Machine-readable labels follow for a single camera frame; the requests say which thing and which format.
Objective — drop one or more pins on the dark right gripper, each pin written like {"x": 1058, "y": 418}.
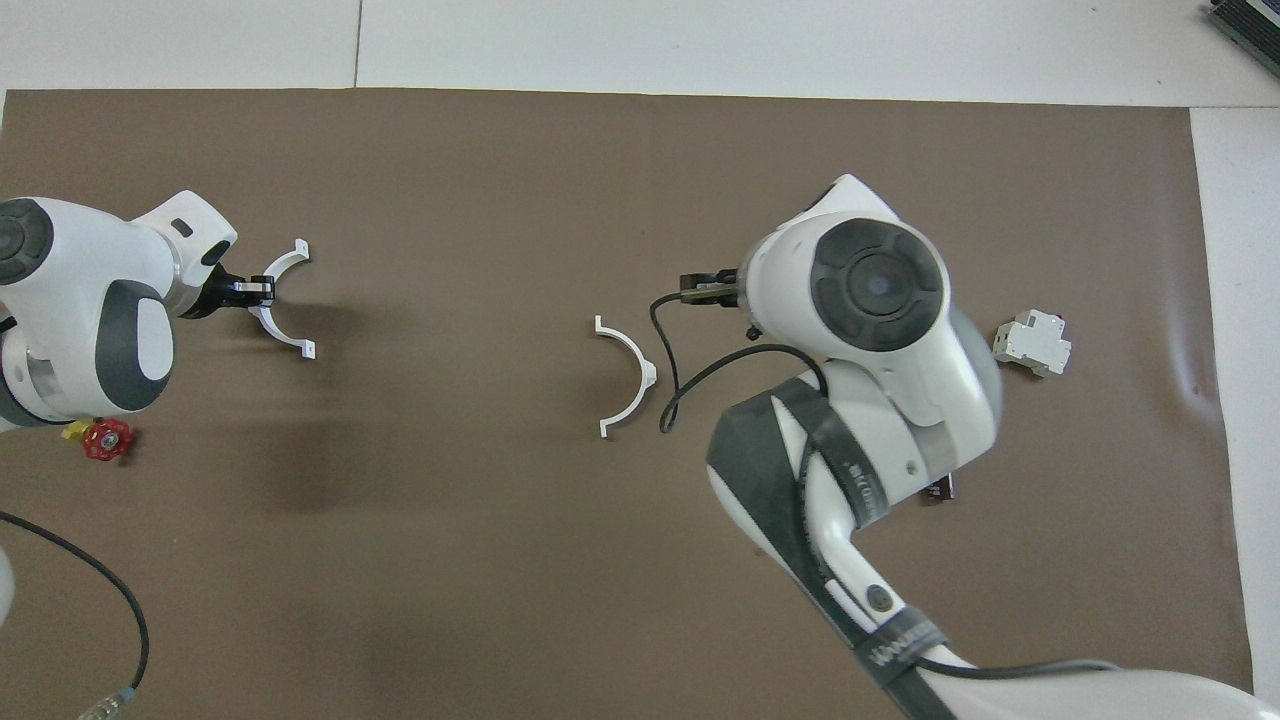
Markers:
{"x": 730, "y": 292}

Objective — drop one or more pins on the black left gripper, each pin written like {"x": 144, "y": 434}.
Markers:
{"x": 212, "y": 293}

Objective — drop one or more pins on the white half pipe clamp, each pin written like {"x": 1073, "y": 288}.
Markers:
{"x": 285, "y": 335}
{"x": 640, "y": 385}

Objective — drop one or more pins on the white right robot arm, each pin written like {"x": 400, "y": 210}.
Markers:
{"x": 880, "y": 330}

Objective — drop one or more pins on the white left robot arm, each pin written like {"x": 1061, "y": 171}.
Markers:
{"x": 90, "y": 300}

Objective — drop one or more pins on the red handwheel yellow valve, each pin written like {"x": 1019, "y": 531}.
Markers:
{"x": 107, "y": 440}

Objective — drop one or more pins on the brown table mat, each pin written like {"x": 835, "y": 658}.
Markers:
{"x": 480, "y": 500}

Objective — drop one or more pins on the white circuit breaker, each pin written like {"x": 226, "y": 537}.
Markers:
{"x": 1030, "y": 345}

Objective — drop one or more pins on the dark grey finned device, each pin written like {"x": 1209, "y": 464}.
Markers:
{"x": 1250, "y": 22}

